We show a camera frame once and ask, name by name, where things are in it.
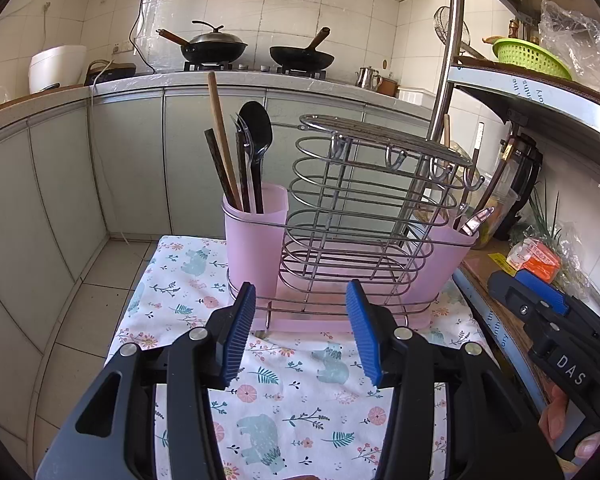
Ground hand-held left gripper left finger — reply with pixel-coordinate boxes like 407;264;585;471
36;281;257;480

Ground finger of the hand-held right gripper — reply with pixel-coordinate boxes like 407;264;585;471
515;269;600;333
487;271;561;331

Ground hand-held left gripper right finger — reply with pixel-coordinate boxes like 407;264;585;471
345;280;566;480

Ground wide pink utensil cup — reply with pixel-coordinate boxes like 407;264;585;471
405;205;481;313

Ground narrow pink utensil cup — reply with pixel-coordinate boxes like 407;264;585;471
222;183;288;301

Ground metal wire utensil rack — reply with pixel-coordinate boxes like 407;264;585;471
227;114;486;331

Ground person's right hand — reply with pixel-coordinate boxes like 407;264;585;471
537;387;600;461

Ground orange packet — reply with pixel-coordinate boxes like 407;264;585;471
507;237;563;283

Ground green leafy vegetable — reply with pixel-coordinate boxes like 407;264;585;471
510;180;588;291

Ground glass jar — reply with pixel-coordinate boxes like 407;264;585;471
477;185;520;251

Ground floral cloth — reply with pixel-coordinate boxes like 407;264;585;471
102;235;496;480

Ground metal spoon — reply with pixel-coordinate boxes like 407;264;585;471
460;206;496;236

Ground brown wooden board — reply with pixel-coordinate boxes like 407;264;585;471
452;55;600;111

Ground kitchen base cabinets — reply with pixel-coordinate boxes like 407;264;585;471
0;70;441;411

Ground steel shelf rack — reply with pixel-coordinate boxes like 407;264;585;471
427;0;600;413

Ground black plastic spoon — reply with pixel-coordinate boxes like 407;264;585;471
238;101;273;215

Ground white plastic box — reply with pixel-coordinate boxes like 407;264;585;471
397;87;438;107

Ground green plastic basket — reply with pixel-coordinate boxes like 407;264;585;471
492;37;573;81

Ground metal kettle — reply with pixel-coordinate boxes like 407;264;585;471
356;66;383;90

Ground gas stove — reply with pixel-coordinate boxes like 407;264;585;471
182;60;328;80

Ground metal strainer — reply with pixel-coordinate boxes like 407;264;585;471
433;6;486;58

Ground black frying pan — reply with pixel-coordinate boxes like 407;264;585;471
269;27;336;72

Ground black wok with lid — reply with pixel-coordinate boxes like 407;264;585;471
156;21;248;63

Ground wooden cutting board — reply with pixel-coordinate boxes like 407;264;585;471
0;84;92;120

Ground white rice cooker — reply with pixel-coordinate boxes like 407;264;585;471
29;45;88;95

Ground white handled utensil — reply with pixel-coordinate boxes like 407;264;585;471
472;122;486;186

